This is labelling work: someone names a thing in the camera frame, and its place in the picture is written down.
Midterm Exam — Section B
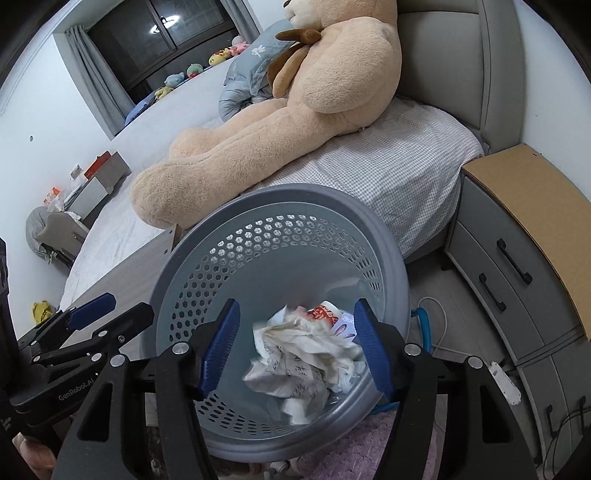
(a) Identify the folded grey blue duvet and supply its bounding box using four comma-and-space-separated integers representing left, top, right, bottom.
218, 83, 287, 123

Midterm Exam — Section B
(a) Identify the grey padded headboard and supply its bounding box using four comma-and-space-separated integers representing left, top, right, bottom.
397, 0, 529, 153

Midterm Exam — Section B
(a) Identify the narrow grey curtain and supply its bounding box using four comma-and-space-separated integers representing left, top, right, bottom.
221, 0, 264, 44

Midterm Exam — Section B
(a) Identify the red white paper cup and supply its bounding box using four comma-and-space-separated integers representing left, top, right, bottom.
305, 302, 342, 330

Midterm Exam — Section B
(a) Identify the large beige teddy bear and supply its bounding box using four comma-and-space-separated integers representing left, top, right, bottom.
130, 0, 402, 229

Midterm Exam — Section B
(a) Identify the dark window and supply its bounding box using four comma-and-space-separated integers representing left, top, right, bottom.
85, 0, 252, 90

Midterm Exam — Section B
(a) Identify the wide grey curtain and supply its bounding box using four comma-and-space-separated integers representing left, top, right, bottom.
65, 25, 137, 139

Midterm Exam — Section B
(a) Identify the bed with white sheet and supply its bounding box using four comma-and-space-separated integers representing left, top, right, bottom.
59, 60, 485, 310

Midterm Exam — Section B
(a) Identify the white cable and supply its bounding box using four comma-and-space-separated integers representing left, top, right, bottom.
418, 298, 490, 361

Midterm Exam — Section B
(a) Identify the grey blue flower pillow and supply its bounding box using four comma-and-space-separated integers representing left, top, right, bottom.
225, 32, 296, 86

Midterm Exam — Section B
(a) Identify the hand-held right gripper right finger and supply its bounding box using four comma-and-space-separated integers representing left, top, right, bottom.
353, 298, 539, 480

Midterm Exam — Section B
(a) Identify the person's left hand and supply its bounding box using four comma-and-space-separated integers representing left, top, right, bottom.
11, 434, 57, 474

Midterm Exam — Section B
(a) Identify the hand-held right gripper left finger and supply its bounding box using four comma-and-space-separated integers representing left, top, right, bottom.
53, 298, 242, 480

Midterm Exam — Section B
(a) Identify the grey nightstand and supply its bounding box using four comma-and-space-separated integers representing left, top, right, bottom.
445, 175, 591, 467

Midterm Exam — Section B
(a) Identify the white grey cabinet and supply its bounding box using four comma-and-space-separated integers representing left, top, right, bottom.
65, 151, 132, 221

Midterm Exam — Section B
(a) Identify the paper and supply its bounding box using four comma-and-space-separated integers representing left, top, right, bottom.
244, 305, 365, 423

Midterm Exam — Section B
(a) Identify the checked bed pad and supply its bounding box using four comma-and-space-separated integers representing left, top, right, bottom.
249, 97, 485, 264

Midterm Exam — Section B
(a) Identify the grey garment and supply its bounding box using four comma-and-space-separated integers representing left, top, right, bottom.
25, 207, 51, 252

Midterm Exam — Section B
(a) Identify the red box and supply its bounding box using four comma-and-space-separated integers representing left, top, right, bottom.
84, 151, 114, 178

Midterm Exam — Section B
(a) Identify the grey chair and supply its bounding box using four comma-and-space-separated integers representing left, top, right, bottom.
37, 211, 90, 268

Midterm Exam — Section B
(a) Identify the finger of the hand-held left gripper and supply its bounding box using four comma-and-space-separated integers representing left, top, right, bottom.
30, 302, 155, 370
16, 293, 117, 348

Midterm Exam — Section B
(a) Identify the white power strip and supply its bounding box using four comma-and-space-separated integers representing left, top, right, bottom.
489, 361, 522, 406

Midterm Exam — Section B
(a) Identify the yellow bag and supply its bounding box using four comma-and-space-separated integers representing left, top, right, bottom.
31, 300, 56, 326

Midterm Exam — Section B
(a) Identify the blue cushion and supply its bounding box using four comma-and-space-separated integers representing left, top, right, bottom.
124, 90, 160, 125

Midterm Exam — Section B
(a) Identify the grey perforated plastic basket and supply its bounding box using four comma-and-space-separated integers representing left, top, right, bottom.
151, 184, 411, 461

